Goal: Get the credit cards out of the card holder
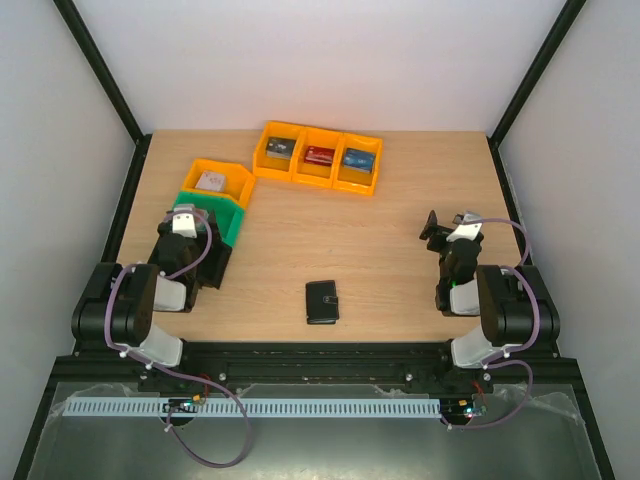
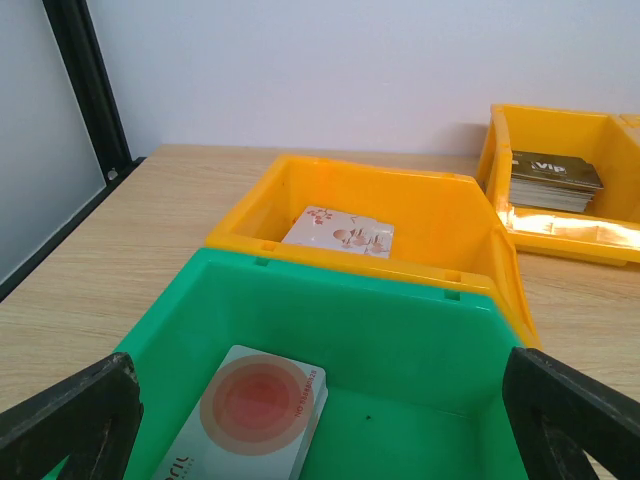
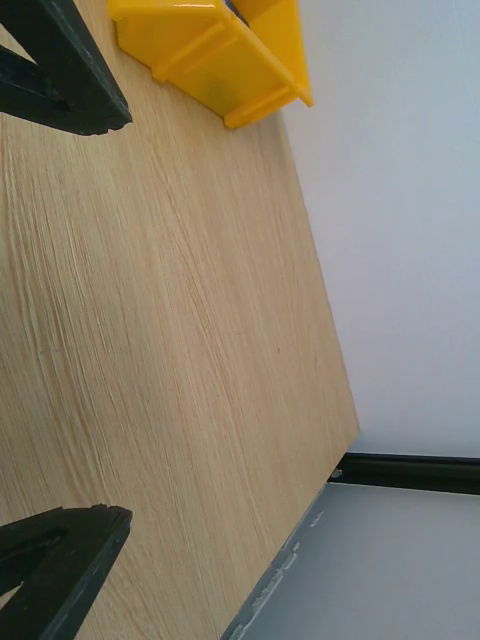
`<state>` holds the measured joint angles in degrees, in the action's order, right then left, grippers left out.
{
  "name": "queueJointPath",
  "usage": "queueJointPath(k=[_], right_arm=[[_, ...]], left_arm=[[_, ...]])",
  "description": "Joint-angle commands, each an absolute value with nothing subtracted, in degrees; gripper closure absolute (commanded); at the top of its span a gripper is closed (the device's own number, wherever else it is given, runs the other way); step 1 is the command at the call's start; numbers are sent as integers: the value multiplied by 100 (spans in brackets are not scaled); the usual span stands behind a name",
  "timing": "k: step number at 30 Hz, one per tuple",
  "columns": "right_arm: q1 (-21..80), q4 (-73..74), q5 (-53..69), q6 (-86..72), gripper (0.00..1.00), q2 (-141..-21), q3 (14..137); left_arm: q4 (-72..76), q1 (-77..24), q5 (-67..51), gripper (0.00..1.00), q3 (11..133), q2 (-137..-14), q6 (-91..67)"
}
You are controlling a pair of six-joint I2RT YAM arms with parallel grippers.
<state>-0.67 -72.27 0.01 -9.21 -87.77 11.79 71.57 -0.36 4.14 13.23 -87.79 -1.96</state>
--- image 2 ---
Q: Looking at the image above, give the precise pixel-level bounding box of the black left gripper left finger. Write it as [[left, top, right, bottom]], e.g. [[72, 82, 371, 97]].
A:
[[1, 352, 144, 479]]

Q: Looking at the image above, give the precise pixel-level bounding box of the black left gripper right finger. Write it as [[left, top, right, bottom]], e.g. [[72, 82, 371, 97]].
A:
[[502, 347, 639, 479]]

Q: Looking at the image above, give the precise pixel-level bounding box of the white red-circle card stack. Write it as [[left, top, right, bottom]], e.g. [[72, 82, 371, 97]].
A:
[[154, 345, 328, 479]]

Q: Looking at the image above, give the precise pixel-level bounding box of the yellow bin with grey cards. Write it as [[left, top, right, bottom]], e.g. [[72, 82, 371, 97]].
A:
[[476, 104, 639, 266]]

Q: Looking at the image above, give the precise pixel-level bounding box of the grey VIP card stack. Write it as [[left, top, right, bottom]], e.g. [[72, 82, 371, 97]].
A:
[[509, 151, 604, 213]]

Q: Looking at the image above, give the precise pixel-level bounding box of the white floral card stack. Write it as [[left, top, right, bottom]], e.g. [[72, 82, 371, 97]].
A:
[[282, 206, 394, 258]]

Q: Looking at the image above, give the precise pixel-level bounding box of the yellow bin with red cards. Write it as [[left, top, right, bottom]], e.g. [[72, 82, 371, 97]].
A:
[[619, 114, 640, 131]]

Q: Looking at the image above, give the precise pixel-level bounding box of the green plastic bin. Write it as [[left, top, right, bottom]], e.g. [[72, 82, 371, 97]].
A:
[[42, 247, 531, 480]]

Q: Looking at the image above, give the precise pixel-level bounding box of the yellow bin near green bin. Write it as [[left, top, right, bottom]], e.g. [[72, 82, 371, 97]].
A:
[[205, 155, 541, 348]]

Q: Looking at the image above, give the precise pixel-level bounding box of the black frame post left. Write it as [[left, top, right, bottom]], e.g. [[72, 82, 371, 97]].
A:
[[43, 0, 143, 185]]

